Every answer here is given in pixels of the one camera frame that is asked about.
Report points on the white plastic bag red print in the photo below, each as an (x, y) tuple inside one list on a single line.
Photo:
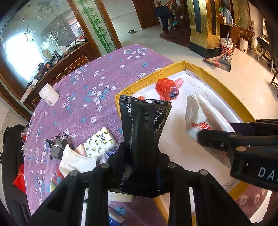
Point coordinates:
[(199, 115)]

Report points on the black foil packet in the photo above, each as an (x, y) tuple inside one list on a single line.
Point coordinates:
[(139, 130)]

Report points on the blue white plastic package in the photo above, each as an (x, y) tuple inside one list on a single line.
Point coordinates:
[(106, 157)]

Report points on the red shopping bag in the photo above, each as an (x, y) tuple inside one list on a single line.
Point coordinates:
[(20, 178)]

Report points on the black electric motor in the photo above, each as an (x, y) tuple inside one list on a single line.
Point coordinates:
[(56, 147)]

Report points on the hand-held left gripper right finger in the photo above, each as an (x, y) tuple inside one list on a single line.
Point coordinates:
[(166, 173)]

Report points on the black chair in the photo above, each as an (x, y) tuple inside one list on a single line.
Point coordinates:
[(10, 152)]

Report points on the metal pet bowl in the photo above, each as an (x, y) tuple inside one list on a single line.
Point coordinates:
[(131, 32)]

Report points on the dustpan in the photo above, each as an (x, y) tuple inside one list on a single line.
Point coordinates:
[(225, 65)]

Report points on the white round appliance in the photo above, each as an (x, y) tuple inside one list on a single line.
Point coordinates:
[(243, 45)]

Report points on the white red bucket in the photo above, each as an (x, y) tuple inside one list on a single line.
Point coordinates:
[(224, 46)]

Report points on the white cloth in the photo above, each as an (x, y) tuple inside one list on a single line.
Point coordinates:
[(75, 163)]

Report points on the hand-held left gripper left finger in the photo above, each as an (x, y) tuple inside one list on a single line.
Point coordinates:
[(115, 171)]

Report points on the lemon print tissue pack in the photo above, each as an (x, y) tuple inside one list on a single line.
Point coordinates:
[(100, 141)]

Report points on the broom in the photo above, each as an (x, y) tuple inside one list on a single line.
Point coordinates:
[(214, 62)]

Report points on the crumpled red plastic bag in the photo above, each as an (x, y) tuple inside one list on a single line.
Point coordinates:
[(166, 87)]

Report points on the purple floral tablecloth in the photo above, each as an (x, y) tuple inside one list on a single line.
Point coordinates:
[(97, 71)]

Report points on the white plastic jar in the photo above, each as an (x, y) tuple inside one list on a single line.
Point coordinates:
[(48, 95)]

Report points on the white box with yellow tape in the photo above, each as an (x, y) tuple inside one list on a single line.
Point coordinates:
[(173, 139)]

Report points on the blue white packet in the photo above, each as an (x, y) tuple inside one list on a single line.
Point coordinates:
[(116, 217)]

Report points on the dark wooden sideboard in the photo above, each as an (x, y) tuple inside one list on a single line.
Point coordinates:
[(237, 32)]

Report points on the gold pillar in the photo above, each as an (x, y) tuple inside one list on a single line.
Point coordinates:
[(202, 24)]

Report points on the wooden cabinet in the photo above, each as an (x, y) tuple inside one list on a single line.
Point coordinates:
[(65, 65)]

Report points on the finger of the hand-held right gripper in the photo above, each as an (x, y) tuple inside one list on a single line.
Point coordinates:
[(249, 128), (215, 141)]

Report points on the bamboo print glass panel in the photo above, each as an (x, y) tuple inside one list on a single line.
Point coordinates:
[(95, 24)]

